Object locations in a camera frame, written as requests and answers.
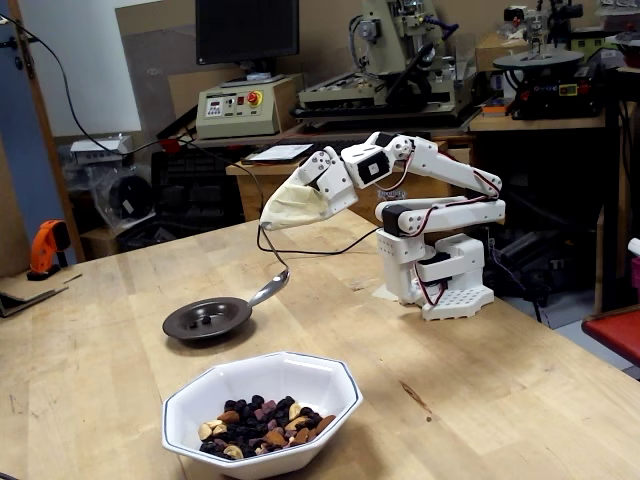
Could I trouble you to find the orange black clamp tool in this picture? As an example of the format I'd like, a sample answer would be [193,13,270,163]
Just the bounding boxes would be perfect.
[26,219,72,282]

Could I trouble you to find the tablet with white screen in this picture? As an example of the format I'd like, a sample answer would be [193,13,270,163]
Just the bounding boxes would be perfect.
[241,143,315,166]

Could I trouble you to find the beige masking tape wrap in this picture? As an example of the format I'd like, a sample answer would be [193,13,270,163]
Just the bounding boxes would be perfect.
[259,182,332,232]

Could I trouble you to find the red chair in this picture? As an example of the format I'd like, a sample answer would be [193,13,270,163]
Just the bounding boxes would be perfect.
[582,304,640,371]

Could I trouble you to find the black keyboard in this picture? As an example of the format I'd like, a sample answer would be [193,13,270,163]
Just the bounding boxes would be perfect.
[294,139,374,156]

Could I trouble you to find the brown plate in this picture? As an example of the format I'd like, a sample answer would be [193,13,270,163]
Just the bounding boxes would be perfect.
[162,296,254,342]

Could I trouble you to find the wooden side table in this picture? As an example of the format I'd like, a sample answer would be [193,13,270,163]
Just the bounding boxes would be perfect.
[468,110,609,134]

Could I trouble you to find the wooden workbench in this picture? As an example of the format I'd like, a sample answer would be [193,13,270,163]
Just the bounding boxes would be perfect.
[225,133,476,226]

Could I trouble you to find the trail mix nuts and raisins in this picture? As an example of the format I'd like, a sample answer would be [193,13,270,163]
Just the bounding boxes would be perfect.
[198,394,337,460]

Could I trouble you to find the wooden door post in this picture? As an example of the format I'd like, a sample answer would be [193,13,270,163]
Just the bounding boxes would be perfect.
[12,0,86,264]

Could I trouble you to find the black computer monitor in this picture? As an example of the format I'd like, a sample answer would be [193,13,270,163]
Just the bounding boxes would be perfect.
[194,0,301,66]

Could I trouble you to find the black plastic crate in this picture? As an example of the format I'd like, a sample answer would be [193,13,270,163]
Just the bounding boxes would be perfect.
[150,148,246,236]

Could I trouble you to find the flat cardboard sheets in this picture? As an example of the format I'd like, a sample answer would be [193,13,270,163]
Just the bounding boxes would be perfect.
[0,272,84,319]

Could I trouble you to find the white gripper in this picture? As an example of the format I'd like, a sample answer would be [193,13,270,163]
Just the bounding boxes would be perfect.
[293,147,360,218]

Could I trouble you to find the small white box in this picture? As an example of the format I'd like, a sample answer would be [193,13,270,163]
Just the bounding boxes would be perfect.
[69,134,135,164]

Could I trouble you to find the brown cardboard panel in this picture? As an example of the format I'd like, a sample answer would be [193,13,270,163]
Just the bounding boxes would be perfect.
[114,0,201,139]

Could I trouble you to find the long thin black cable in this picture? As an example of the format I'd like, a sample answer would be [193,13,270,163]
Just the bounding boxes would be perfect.
[0,13,380,256]

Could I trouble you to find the beige cnc milling machine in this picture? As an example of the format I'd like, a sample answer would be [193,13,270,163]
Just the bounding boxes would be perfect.
[291,0,484,132]

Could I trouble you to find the beige control box red button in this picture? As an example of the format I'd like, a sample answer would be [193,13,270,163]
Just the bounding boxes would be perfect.
[195,75,281,141]

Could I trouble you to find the bent metal spoon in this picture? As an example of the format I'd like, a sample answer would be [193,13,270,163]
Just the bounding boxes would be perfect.
[257,224,292,309]

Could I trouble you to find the black scroll saw machine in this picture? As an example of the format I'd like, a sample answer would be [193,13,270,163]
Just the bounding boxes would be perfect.
[492,0,609,121]

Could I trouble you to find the white octagonal bowl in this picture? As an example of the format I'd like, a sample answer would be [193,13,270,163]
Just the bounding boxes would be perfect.
[161,350,364,480]

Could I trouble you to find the clear bag with black spool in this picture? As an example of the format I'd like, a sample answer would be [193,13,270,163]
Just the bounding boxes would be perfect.
[84,162,157,232]

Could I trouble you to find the brown cardboard box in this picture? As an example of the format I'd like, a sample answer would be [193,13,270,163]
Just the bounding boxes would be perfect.
[474,32,531,74]

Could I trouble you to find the blue door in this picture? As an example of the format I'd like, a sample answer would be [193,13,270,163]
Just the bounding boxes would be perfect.
[0,22,66,279]

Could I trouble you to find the grey monitor stand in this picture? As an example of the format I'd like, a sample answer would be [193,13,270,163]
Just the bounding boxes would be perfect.
[219,55,287,86]

